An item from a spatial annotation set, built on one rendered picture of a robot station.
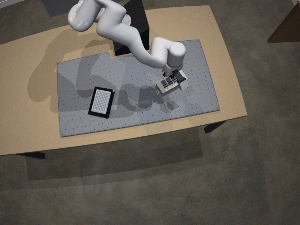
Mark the grey push-button panel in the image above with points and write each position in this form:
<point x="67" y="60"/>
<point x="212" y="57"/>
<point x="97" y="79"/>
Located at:
<point x="167" y="85"/>

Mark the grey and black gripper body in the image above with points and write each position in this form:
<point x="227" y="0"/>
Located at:
<point x="168" y="70"/>

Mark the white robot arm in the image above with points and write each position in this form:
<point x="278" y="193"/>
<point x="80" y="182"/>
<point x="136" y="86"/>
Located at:
<point x="114" y="24"/>

